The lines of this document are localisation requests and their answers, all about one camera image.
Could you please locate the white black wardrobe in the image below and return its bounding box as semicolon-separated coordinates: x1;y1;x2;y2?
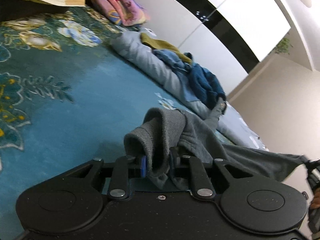
135;0;290;93

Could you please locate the dark blue fleece garment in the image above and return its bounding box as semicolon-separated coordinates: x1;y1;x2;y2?
184;53;226;109

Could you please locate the teal floral bed blanket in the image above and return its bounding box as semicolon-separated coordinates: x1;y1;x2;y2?
1;7;184;239

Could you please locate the pink floral folded blanket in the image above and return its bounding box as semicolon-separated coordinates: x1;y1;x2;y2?
91;0;149;27

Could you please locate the grey floral folded duvet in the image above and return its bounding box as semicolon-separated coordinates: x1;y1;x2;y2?
111;31;267;150

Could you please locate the green potted plant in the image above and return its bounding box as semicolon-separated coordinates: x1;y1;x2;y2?
274;37;293;55

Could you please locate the person's right hand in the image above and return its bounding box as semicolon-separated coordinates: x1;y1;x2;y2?
310;188;320;210

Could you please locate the olive green garment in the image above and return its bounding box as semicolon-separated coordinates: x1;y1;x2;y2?
140;33;193;64

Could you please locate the grey sweatshirt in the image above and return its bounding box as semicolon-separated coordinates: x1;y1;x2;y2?
124;107;307;190

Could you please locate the light blue garment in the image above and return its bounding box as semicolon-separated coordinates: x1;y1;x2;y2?
153;49;199;102

